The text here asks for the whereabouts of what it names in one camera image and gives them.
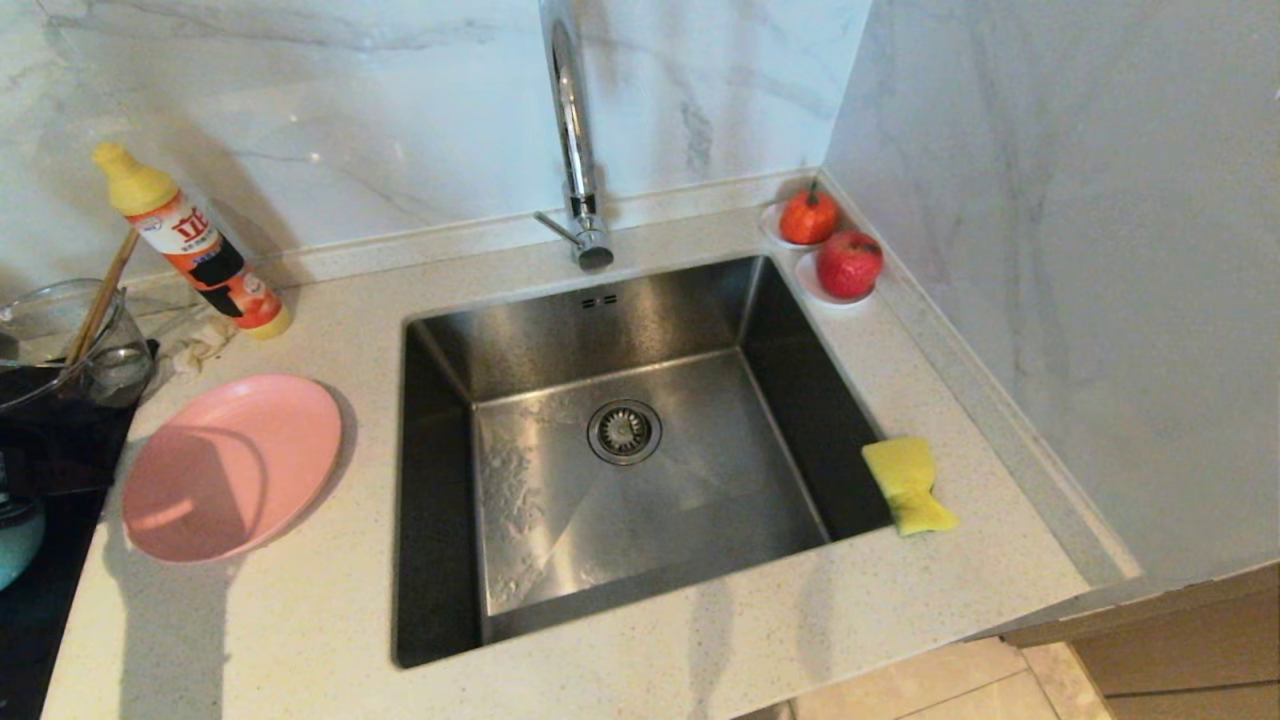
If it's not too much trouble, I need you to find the clear glass bowl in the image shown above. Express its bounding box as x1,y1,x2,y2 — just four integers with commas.
0,278,156,411

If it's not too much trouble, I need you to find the yellow-capped orange dish soap bottle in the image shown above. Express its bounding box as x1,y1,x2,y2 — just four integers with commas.
92,141,293,339

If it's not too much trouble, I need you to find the pink plate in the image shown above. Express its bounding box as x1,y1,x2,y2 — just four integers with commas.
121,374,343,563

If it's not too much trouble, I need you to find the orange persimmon fruit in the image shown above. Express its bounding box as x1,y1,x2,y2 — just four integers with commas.
780,181,841,247

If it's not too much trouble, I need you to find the crumpled white tissue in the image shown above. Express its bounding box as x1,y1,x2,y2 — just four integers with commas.
170,318,239,379

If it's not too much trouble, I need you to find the black induction cooktop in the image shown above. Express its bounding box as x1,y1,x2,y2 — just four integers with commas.
0,340,161,720

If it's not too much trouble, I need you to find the wooden cabinet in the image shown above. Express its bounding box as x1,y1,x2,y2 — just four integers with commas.
1000,562,1280,720

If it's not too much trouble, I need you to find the small white dish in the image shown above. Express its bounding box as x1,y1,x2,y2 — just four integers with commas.
796,250,879,306
760,201,841,251

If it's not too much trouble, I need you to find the yellow sponge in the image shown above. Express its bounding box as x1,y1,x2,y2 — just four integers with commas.
862,436,959,537

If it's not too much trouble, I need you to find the red apple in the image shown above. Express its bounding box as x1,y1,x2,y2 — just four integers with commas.
817,231,886,301

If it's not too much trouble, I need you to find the round metal drain strainer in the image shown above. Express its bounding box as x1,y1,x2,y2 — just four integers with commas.
587,399,663,466

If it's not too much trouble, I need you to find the chrome kitchen faucet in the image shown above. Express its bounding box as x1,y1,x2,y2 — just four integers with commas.
531,0,617,273

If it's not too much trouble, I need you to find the stainless steel sink basin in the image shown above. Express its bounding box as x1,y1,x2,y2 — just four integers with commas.
392,255,901,669

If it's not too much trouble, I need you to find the teal bowl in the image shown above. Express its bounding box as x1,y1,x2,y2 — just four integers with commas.
0,500,47,591

